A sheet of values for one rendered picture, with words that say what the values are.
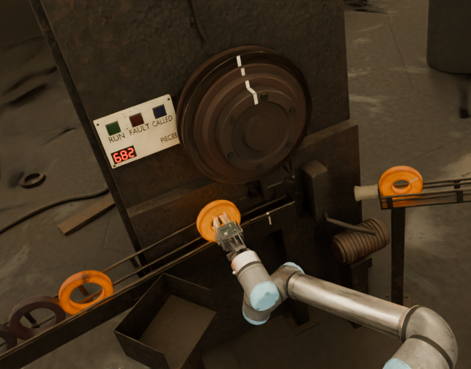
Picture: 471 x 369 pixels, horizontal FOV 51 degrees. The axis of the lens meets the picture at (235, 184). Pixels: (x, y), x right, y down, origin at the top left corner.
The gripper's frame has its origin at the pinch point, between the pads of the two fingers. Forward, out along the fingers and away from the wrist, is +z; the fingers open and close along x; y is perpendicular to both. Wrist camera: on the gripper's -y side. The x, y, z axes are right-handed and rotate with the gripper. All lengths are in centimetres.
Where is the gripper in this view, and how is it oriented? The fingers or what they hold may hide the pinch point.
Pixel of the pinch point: (217, 217)
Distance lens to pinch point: 172.7
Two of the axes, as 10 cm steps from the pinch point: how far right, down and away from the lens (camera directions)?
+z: -4.3, -6.8, 5.9
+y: -0.8, -6.2, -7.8
